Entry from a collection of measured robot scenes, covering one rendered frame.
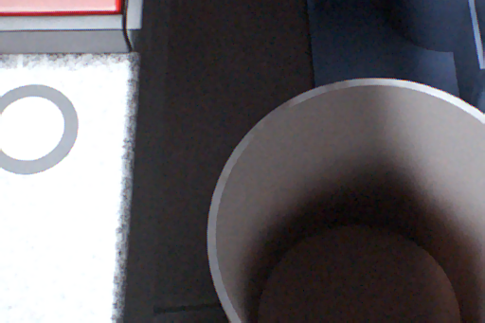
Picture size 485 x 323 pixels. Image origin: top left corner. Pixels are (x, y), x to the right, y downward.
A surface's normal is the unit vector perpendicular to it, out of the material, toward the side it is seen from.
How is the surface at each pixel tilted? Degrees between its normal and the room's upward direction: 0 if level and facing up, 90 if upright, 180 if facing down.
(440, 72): 0
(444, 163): 87
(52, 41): 90
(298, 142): 87
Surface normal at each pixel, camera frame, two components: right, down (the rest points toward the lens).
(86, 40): -0.02, 0.92
